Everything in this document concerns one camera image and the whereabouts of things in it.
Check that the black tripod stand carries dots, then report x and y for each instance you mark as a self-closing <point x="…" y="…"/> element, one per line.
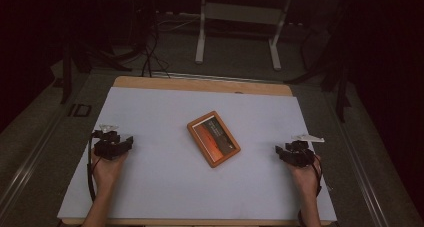
<point x="333" y="70"/>

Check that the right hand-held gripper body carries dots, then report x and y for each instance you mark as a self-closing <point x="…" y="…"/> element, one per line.
<point x="298" y="155"/>

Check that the black floor bracket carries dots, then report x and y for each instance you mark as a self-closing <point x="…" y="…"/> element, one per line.
<point x="80" y="110"/>

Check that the wooden table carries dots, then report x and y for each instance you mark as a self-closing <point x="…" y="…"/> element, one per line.
<point x="200" y="85"/>

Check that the white metal desk frame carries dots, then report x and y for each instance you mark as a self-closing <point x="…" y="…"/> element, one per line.
<point x="240" y="13"/>

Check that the person's left hand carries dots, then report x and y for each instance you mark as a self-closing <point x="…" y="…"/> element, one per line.
<point x="107" y="170"/>

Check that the white table mat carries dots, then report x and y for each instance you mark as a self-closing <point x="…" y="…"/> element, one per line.
<point x="186" y="183"/>

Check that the black stand legs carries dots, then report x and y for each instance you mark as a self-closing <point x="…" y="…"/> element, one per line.
<point x="86" y="60"/>

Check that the person's right hand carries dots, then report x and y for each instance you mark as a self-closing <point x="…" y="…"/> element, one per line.
<point x="305" y="178"/>

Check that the metal floor rail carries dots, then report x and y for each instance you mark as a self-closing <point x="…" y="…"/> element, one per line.
<point x="363" y="167"/>
<point x="30" y="160"/>

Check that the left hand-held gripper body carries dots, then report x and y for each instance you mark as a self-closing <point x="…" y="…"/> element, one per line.
<point x="108" y="148"/>

